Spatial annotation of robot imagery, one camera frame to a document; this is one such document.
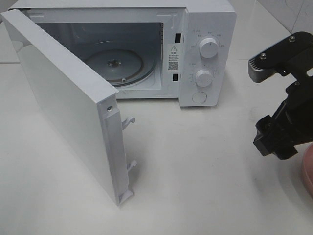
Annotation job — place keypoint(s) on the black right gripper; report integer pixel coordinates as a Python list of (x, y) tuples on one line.
[(292, 123)]

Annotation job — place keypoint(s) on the pink round plate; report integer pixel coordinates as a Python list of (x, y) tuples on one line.
[(307, 169)]

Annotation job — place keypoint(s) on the round white door button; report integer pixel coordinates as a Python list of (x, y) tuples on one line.
[(199, 97)]

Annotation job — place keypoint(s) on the white timer knob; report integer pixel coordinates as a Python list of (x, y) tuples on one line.
[(203, 78)]

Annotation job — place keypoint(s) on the white microwave door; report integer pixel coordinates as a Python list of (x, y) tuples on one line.
[(79, 102)]

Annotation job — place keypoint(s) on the upper white power knob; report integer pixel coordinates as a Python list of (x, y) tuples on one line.
[(208, 47)]

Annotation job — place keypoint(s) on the white microwave oven body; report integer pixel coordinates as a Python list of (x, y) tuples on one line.
[(170, 29)]

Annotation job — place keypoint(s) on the glass microwave turntable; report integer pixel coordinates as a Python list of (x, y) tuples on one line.
[(122, 67)]

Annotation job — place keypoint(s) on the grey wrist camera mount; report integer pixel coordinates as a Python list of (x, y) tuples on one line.
[(257, 74)]

